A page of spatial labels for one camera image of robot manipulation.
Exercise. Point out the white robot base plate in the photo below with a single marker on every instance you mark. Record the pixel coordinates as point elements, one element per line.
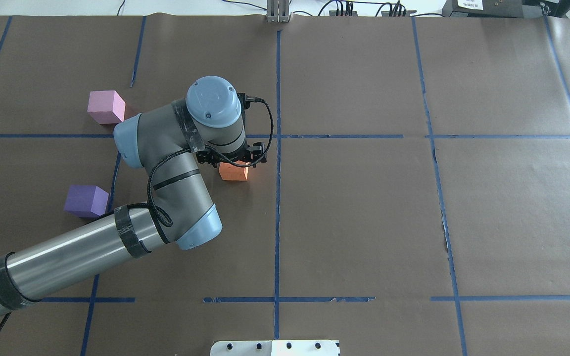
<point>321,347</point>

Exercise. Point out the purple foam cube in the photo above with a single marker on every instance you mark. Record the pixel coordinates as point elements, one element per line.
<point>86,201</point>

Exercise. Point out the black device with label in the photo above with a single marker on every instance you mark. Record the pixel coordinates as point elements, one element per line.
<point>483,8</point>

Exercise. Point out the pink foam cube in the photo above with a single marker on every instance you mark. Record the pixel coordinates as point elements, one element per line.
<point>106,107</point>

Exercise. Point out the grey metal post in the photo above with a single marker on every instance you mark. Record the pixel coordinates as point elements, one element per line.
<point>278,11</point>

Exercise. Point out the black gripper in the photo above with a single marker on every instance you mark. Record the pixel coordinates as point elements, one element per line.
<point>209,158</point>

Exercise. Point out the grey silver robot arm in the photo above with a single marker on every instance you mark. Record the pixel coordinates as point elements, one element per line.
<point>207,126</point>

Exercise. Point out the black power strip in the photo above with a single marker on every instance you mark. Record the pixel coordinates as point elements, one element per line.
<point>347,12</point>
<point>398,13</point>

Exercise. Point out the brown paper table mat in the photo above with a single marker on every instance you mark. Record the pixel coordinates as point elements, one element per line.
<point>415,202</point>

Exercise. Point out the orange foam cube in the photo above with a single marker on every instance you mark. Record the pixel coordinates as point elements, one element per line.
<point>230,172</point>

